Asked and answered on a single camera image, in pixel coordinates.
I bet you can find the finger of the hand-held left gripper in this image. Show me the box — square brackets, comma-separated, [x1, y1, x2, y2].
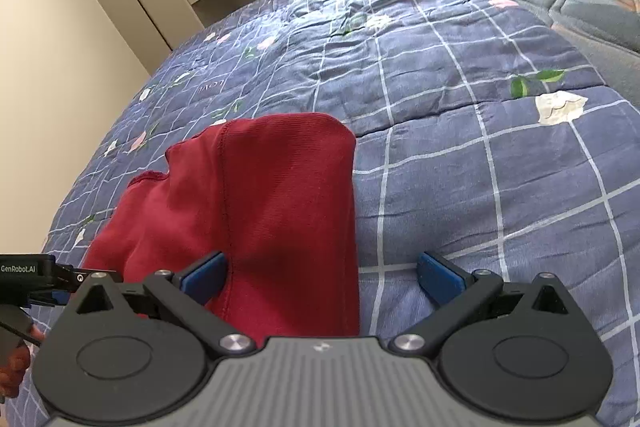
[17, 289, 68, 308]
[54, 264, 123, 294]

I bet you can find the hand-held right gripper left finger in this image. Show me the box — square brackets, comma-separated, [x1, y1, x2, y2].
[65, 251, 253, 355]

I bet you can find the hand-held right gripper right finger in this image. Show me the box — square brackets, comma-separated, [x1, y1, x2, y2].
[390, 252, 586, 355]

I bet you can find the red sweater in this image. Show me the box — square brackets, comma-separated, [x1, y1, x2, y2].
[80, 112, 361, 343]

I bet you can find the person's left hand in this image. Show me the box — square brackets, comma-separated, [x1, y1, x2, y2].
[0, 326, 44, 400]

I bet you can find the blue checked floral quilt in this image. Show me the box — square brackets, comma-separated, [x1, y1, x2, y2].
[37, 0, 640, 427]

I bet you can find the grey brown quilted blanket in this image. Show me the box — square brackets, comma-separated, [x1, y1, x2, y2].
[435, 0, 640, 102]

